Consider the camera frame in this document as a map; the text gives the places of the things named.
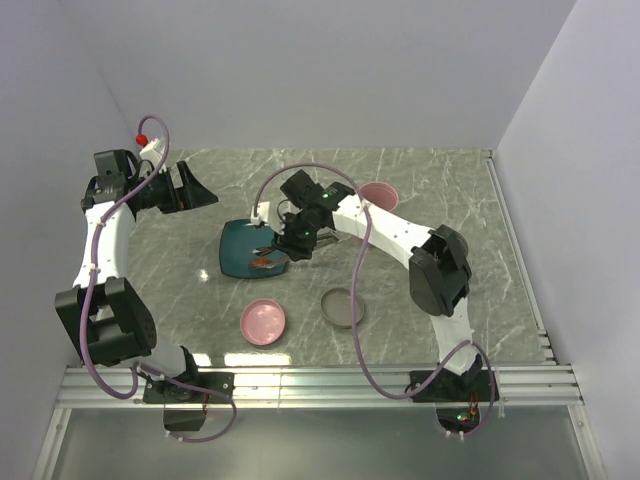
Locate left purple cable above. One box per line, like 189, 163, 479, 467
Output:
78, 114, 239, 443

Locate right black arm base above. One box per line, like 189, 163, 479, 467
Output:
412, 369, 500, 438

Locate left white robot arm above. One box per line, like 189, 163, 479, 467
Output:
54, 144, 218, 402

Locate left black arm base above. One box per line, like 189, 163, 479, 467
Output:
142, 372, 234, 433

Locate purple cable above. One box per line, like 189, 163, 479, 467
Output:
252, 163, 499, 440
78, 114, 239, 443

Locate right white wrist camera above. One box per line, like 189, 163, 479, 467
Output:
250, 201, 283, 234

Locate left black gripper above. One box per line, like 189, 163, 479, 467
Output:
133, 161, 217, 214

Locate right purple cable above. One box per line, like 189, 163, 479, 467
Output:
252, 163, 499, 440

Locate pink round lid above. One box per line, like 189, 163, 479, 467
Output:
239, 299, 286, 346

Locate teal square plate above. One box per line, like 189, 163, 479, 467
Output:
219, 219, 289, 280

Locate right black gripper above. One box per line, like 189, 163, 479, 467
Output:
271, 210, 318, 264

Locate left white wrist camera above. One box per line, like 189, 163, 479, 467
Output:
135, 134, 168, 165

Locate pink cylindrical container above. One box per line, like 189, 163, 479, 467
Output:
360, 182, 399, 212

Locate grey round lid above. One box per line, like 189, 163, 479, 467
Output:
320, 287, 352, 329

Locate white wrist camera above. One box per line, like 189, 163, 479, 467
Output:
135, 134, 168, 165
250, 201, 283, 234

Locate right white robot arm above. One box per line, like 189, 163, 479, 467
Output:
251, 164, 488, 400

